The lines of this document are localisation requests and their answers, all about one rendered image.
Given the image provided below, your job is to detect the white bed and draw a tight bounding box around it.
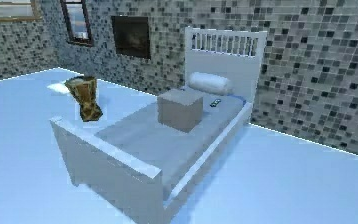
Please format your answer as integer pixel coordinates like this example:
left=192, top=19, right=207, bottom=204
left=49, top=26, right=269, bottom=224

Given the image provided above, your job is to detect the grey box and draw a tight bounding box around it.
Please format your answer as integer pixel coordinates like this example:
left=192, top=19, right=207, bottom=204
left=156, top=88, right=205, bottom=134

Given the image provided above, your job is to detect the white pillow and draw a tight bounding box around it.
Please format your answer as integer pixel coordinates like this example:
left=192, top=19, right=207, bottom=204
left=187, top=71, right=234, bottom=97

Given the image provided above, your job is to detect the dark brown framed window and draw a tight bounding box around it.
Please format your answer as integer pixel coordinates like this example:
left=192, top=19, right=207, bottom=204
left=59, top=0, right=95, bottom=48

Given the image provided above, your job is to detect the light wood framed window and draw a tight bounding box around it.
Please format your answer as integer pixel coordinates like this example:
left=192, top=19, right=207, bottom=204
left=0, top=0, right=42, bottom=23

